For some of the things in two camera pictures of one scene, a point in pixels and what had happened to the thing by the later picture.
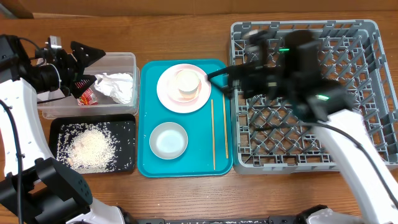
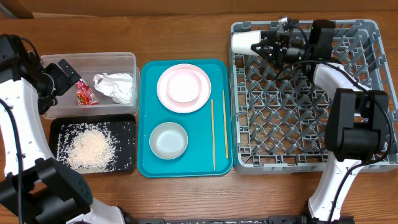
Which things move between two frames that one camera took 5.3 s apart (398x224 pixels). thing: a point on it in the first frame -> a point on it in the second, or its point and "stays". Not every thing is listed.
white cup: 188,81 -> 241,42
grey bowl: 168,140 stays
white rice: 94,147 stays
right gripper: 238,75 -> 273,42
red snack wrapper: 87,98 stays
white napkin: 119,86 stays
